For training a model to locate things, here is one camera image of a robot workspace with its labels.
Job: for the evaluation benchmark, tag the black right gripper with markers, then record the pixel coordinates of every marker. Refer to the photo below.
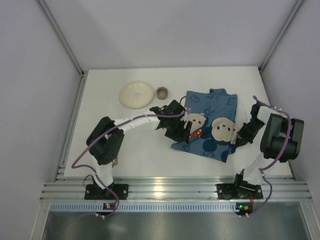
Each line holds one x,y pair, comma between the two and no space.
244,134

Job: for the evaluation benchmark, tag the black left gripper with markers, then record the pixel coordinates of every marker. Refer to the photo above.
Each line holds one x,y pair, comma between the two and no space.
180,128

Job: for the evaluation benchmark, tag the blue bear print cloth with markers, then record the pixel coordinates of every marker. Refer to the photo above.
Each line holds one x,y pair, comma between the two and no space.
214,129

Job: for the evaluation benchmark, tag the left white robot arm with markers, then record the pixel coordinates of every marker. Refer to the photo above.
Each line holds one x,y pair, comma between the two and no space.
106,139

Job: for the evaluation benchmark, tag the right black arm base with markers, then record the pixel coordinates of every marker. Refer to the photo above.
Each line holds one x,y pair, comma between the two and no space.
239,190

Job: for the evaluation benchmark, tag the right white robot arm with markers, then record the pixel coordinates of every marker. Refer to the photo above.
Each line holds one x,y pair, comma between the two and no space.
280,142

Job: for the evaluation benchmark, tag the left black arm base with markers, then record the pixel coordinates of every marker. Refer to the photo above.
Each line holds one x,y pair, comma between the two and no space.
95,192

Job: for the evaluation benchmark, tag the cream round plate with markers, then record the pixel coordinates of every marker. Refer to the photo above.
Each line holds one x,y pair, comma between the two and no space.
136,94

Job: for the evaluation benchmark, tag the aluminium mounting rail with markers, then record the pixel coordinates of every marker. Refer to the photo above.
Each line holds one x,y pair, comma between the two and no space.
176,178

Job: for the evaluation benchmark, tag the right aluminium frame post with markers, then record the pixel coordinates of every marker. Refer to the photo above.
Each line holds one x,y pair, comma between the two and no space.
298,4

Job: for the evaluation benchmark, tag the aluminium frame post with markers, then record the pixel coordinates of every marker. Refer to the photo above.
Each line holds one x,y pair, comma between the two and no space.
298,4
60,35

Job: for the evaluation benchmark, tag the perforated grey cable tray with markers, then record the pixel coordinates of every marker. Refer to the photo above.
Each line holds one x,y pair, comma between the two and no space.
148,207

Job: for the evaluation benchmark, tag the left aluminium frame post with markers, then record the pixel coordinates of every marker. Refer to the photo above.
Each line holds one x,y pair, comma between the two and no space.
60,35

